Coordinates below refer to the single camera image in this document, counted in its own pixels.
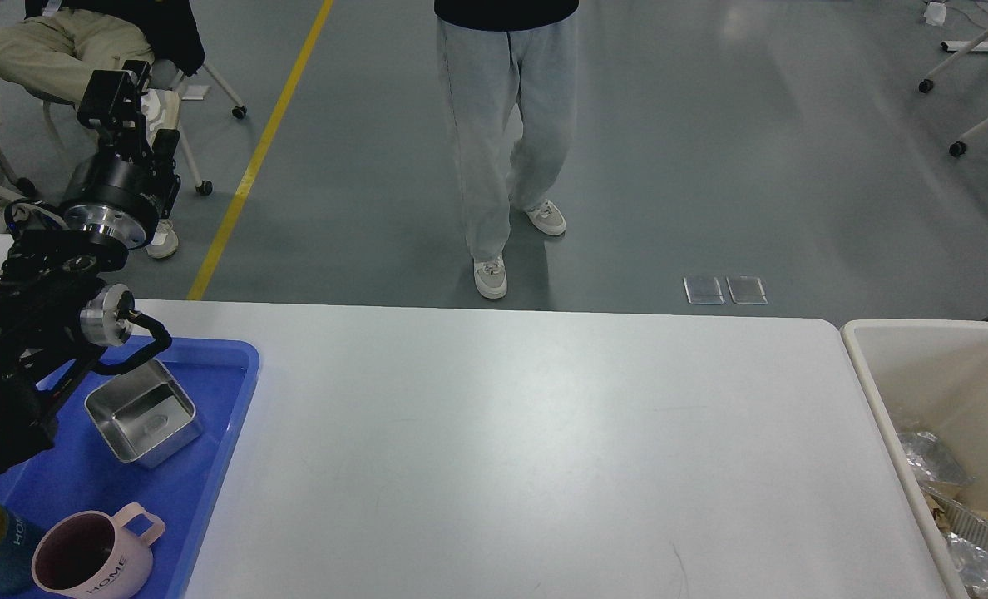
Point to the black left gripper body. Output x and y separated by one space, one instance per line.
114 197

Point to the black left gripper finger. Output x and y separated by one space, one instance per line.
111 107
166 182

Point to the stainless steel rectangular container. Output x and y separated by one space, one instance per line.
144 416

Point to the pink mug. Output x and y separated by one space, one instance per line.
92 554

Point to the aluminium foil tray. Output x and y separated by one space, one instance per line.
966 536

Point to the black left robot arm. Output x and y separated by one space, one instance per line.
59 320

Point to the seated person khaki trousers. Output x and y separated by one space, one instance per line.
60 45

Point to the standing person grey jeans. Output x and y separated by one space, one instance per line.
509 71

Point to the floor plate left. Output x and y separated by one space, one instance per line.
703 289

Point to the floor plate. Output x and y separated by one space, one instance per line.
745 289
703 289

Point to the floor plate right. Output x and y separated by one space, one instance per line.
745 289

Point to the crumpled foil in bin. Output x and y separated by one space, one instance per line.
933 463

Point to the white plastic bin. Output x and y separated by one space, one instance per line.
929 376

